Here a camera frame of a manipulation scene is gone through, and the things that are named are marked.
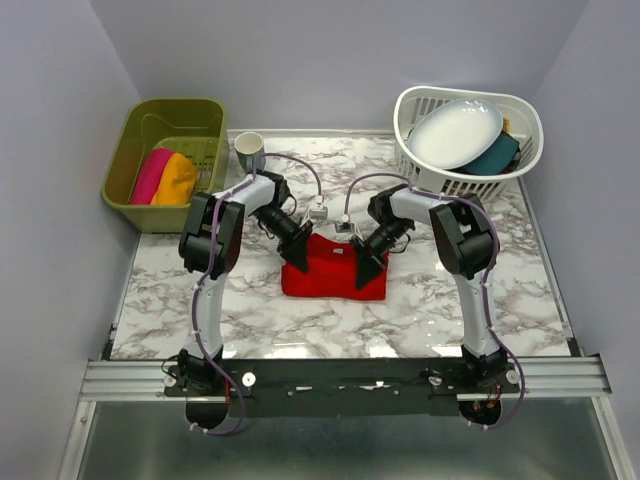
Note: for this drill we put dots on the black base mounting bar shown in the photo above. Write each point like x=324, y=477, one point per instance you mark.
x=263, y=388

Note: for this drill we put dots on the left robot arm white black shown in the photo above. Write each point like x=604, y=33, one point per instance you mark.
x=210, y=246

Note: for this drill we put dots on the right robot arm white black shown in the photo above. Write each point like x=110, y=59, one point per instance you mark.
x=467, y=246

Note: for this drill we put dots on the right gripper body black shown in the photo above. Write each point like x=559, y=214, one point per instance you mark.
x=378, y=243

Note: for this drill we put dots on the dark brown dish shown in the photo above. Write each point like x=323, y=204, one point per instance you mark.
x=512, y=166

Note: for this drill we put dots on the orange rolled t shirt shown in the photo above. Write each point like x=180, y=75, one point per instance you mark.
x=177, y=182

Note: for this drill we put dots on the aluminium frame rail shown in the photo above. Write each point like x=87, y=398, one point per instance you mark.
x=545, y=377

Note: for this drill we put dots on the white oval plate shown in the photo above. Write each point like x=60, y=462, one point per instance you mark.
x=456, y=133

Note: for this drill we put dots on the teal plate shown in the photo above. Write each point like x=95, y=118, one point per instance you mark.
x=496, y=158

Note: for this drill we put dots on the pink rolled t shirt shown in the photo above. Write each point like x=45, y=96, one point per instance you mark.
x=149, y=176

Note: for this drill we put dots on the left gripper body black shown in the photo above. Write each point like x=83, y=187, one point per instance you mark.
x=295, y=235

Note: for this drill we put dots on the red t shirt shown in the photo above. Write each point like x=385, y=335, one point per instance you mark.
x=332, y=274

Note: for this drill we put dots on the white plastic dish basket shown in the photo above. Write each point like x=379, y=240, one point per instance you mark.
x=520, y=120

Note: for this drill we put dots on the olive green plastic bin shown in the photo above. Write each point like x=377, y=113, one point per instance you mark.
x=194, y=127

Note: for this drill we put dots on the grey white mug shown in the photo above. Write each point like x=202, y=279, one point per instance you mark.
x=250, y=151

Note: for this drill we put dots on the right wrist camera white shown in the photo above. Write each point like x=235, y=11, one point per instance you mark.
x=346, y=226

